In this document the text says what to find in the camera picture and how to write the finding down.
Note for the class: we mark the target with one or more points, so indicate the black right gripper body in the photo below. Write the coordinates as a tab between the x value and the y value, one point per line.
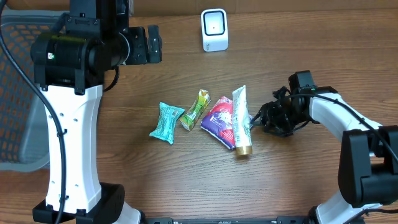
285	120

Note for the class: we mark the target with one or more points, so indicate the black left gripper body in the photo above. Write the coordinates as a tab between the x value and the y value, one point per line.
137	55

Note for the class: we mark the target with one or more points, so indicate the white cosmetic tube gold cap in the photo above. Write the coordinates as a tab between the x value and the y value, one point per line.
241	123

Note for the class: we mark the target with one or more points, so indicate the teal snack packet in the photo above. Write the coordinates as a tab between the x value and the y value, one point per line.
168	116

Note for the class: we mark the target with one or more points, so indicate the red purple tissue pack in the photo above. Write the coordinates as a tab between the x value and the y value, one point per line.
218	122

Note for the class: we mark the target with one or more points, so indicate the green juice carton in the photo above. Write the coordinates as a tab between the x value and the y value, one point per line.
190	118

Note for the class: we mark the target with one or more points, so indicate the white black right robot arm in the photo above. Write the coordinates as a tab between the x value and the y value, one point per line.
367	175

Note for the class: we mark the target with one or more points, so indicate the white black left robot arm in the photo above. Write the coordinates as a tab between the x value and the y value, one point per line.
69	66

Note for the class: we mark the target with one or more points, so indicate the white barcode scanner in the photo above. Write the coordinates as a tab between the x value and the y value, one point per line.
214	29

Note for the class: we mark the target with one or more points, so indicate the grey plastic lattice basket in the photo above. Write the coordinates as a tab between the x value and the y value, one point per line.
24	133

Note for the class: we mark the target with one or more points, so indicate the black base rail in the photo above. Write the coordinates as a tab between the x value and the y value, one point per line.
278	220

